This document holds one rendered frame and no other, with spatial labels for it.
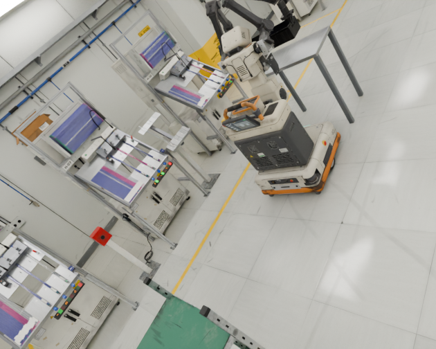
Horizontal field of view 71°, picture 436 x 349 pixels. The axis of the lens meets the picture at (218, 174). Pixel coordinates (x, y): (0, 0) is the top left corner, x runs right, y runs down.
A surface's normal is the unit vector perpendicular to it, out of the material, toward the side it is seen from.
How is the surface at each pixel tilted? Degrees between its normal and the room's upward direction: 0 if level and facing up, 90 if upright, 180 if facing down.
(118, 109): 90
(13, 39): 90
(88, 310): 90
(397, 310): 0
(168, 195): 90
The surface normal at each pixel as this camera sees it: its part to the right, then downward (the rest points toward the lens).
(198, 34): 0.63, -0.03
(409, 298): -0.60, -0.65
